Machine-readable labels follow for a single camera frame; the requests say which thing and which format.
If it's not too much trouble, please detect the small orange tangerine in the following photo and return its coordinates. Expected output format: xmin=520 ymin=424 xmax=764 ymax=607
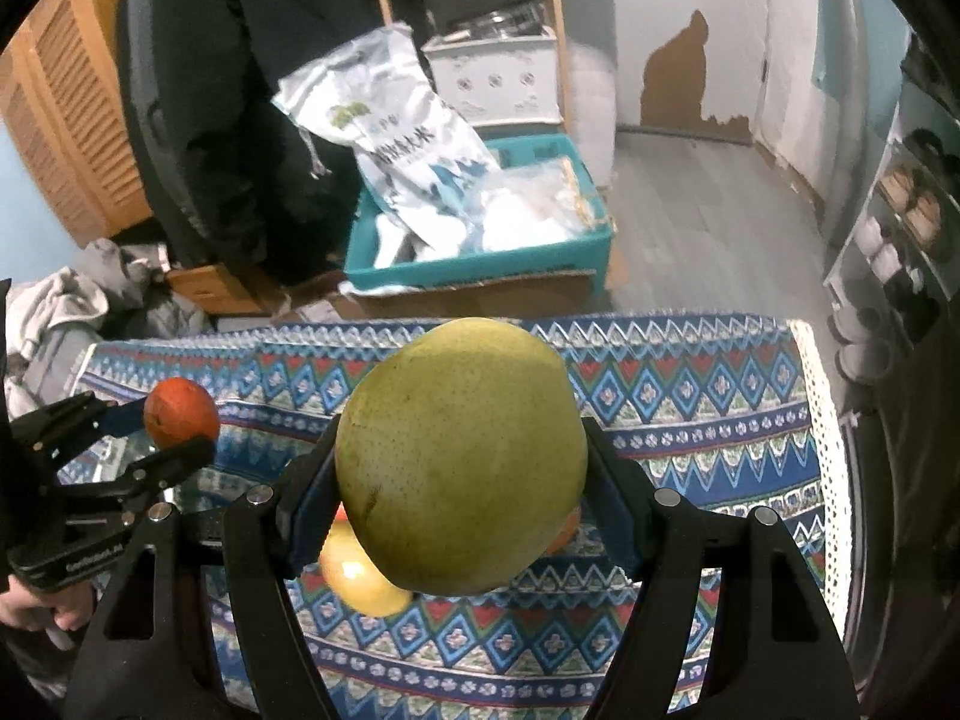
xmin=143 ymin=377 xmax=220 ymax=450

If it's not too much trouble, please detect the orange with stem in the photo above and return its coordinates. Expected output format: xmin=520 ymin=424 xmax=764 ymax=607
xmin=544 ymin=505 xmax=581 ymax=557

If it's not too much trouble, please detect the person's left hand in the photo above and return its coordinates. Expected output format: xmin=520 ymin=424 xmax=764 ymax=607
xmin=0 ymin=574 xmax=96 ymax=632

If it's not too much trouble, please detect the grey clothes pile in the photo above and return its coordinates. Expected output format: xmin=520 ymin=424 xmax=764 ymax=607
xmin=3 ymin=239 xmax=212 ymax=418

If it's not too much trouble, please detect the small wooden drawer box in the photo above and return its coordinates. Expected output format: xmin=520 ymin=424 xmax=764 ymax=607
xmin=166 ymin=263 xmax=268 ymax=317

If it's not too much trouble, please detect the yellow red apple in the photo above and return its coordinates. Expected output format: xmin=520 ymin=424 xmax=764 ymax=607
xmin=317 ymin=505 xmax=413 ymax=617

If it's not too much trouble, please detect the patterned blue tablecloth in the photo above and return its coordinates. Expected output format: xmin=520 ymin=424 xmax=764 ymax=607
xmin=71 ymin=314 xmax=853 ymax=718

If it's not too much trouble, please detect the wooden louvered cabinet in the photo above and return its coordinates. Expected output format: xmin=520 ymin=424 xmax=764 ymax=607
xmin=2 ymin=0 xmax=151 ymax=245

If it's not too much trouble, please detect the shoe rack with shoes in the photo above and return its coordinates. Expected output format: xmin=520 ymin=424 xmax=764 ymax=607
xmin=825 ymin=36 xmax=958 ymax=385

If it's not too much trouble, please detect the brown cardboard box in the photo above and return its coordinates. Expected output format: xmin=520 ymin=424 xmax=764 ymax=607
xmin=327 ymin=271 xmax=594 ymax=320

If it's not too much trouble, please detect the white blue rice bag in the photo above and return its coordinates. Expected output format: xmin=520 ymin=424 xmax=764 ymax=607
xmin=274 ymin=21 xmax=500 ymax=257

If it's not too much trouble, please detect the black hanging jacket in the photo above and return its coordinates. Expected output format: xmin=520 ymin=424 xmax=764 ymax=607
xmin=116 ymin=0 xmax=379 ymax=286

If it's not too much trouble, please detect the clear plastic bag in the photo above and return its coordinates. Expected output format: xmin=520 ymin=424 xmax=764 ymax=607
xmin=460 ymin=156 xmax=610 ymax=254

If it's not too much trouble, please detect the teal storage box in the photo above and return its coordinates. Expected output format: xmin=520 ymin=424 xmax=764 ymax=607
xmin=345 ymin=132 xmax=613 ymax=294

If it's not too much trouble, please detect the white patterned storage box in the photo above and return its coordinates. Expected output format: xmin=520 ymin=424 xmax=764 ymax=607
xmin=421 ymin=28 xmax=563 ymax=127

